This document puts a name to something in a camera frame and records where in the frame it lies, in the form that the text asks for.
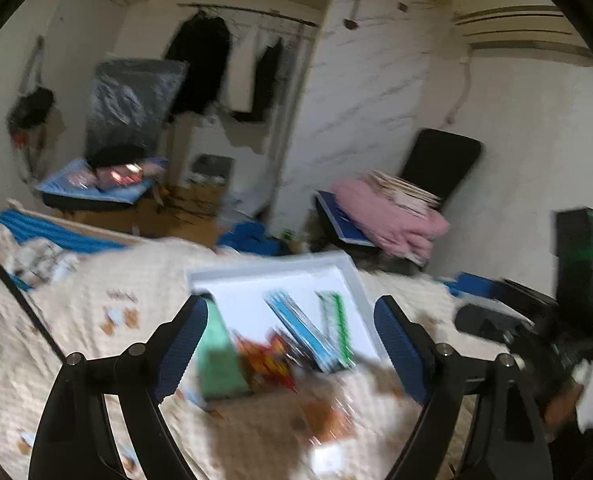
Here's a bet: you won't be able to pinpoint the black hanging clothes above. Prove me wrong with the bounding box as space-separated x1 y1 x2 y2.
164 10 284 122

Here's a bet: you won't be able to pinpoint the black office chair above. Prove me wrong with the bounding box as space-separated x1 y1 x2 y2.
399 128 484 210

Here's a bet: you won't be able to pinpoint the pink folded blanket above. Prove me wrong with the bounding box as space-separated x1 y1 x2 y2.
331 179 450 261

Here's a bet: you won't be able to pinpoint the black side table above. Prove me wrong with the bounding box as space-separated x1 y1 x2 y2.
35 157 168 211

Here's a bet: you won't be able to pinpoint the white shallow cardboard box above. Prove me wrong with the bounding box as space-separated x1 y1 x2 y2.
186 252 385 363

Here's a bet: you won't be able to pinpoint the red yellow chip bag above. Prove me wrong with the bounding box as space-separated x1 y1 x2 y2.
234 332 296 392

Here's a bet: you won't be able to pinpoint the black hanging bag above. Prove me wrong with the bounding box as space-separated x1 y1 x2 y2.
6 34 58 181

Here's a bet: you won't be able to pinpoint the white air conditioner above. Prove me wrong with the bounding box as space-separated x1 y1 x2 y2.
450 0 593 65

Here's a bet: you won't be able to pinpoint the green hand cream tube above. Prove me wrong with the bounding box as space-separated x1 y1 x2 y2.
196 294 250 401

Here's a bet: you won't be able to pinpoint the thick black cable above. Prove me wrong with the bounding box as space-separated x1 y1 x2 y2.
0 244 68 363

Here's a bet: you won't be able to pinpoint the beige folded cloth stack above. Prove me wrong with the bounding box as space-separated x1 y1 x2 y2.
365 170 441 209

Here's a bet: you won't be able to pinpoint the beige checkered puppy duvet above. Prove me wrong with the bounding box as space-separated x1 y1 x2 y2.
0 223 501 479

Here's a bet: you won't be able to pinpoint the grey plastic wrapped board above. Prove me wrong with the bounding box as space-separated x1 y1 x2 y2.
85 58 187 158

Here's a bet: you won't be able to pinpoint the person's right hand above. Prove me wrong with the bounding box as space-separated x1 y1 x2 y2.
543 379 585 434

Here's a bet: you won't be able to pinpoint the green snack bar packet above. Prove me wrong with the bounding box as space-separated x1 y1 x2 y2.
317 290 355 370

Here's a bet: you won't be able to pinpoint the packaged orange bread bun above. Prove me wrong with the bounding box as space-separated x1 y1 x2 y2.
294 394 356 446

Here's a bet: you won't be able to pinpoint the blue toothpaste box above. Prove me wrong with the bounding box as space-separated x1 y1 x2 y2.
265 290 345 374

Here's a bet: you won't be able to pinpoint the white earbuds case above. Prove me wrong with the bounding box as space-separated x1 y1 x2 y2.
309 443 344 478

